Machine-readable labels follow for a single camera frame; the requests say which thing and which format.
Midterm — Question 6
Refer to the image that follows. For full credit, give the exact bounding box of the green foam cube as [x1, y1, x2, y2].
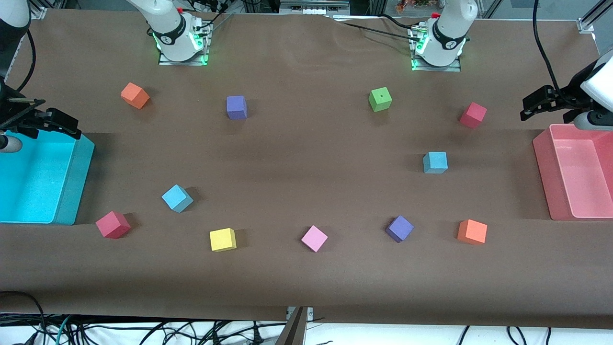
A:
[368, 87, 393, 113]

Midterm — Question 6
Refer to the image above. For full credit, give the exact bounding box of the purple foam cube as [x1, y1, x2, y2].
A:
[226, 95, 248, 120]
[386, 215, 415, 243]

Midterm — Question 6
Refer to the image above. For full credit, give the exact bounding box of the teal cable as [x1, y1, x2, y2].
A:
[56, 315, 73, 345]

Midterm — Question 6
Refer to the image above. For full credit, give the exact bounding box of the pink foam cube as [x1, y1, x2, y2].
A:
[301, 225, 329, 253]

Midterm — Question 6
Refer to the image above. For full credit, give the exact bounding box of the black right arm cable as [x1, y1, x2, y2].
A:
[17, 29, 37, 92]

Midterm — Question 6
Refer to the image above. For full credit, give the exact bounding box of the red foam cube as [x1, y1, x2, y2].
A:
[95, 211, 131, 239]
[459, 102, 488, 129]

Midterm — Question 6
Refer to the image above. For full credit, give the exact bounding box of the aluminium frame profile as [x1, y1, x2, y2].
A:
[577, 0, 613, 34]

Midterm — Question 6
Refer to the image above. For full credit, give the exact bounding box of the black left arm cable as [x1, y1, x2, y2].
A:
[532, 0, 562, 94]

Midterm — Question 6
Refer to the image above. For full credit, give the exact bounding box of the pink plastic bin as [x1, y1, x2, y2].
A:
[533, 124, 613, 221]

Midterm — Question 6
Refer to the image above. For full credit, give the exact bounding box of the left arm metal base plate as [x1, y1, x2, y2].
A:
[410, 26, 463, 72]

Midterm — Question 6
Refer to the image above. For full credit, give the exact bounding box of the cyan plastic bin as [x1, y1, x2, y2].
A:
[0, 128, 95, 226]

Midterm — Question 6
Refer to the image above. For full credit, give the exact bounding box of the light blue foam cube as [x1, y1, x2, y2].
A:
[161, 184, 194, 213]
[423, 151, 449, 174]

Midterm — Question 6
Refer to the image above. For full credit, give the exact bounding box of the brown table cloth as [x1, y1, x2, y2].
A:
[0, 9, 613, 331]

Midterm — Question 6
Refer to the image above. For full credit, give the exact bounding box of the yellow foam cube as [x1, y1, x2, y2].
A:
[209, 228, 237, 252]

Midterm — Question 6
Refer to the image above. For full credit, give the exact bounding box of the black looped cable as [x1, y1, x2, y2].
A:
[0, 290, 46, 345]

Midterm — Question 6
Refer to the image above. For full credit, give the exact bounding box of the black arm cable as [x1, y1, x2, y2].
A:
[532, 0, 562, 94]
[17, 29, 37, 92]

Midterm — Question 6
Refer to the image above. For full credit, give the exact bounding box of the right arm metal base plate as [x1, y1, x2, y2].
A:
[158, 22, 211, 66]

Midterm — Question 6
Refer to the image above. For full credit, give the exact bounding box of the dark metal bar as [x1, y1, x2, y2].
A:
[275, 307, 307, 345]

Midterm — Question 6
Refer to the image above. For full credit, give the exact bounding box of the grey equipment box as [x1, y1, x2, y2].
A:
[280, 0, 351, 15]

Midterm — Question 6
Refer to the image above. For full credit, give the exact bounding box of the orange foam cube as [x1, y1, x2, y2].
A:
[457, 219, 488, 245]
[121, 82, 150, 110]

